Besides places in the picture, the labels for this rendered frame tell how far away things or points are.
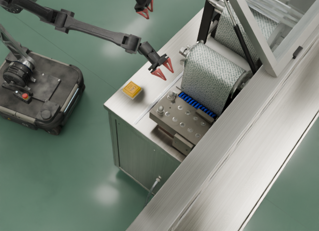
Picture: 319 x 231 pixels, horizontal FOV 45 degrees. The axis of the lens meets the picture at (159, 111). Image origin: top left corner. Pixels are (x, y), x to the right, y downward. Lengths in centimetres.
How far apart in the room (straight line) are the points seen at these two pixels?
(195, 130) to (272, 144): 52
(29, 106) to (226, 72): 161
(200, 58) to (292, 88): 42
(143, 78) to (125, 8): 167
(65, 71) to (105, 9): 94
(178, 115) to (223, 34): 43
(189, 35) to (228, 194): 124
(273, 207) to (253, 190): 159
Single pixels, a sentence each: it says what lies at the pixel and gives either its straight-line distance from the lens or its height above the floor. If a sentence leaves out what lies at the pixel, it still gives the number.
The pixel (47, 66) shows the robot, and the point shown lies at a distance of 300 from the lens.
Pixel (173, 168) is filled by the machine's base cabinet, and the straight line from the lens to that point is 199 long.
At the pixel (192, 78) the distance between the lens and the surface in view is 176.
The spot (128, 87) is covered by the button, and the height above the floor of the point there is 92.
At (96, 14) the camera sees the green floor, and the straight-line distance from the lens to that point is 362.
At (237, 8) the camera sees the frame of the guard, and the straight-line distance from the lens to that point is 115.
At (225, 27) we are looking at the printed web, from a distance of 180.
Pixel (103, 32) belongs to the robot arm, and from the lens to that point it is 188.
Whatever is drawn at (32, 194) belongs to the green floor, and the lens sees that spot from 282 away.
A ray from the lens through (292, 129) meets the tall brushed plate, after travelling 143.
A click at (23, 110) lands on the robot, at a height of 24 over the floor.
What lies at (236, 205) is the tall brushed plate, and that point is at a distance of 126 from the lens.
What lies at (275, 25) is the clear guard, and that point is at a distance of 127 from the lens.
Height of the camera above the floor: 261
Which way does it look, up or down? 60 degrees down
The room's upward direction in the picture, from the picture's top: 7 degrees clockwise
